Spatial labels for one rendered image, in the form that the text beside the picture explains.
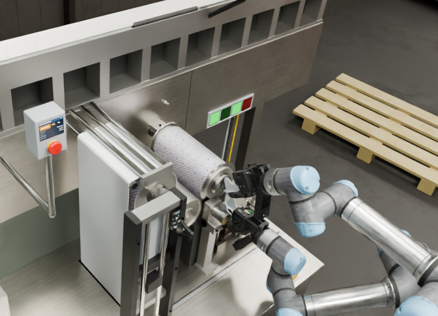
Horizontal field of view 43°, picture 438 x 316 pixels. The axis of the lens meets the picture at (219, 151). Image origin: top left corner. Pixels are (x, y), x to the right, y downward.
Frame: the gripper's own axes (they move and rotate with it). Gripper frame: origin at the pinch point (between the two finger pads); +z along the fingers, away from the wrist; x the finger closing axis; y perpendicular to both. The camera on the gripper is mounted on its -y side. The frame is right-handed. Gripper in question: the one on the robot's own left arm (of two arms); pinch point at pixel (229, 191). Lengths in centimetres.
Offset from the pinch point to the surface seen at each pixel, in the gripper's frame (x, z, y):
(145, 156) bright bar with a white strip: 26.9, -5.5, 21.8
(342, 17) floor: -406, 239, 38
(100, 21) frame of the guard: 51, -48, 53
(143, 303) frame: 39.5, 3.0, -16.5
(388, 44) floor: -397, 189, -3
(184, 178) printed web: 7.5, 10.1, 8.3
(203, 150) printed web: 0.6, 5.1, 14.5
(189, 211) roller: 12.9, 5.8, -0.8
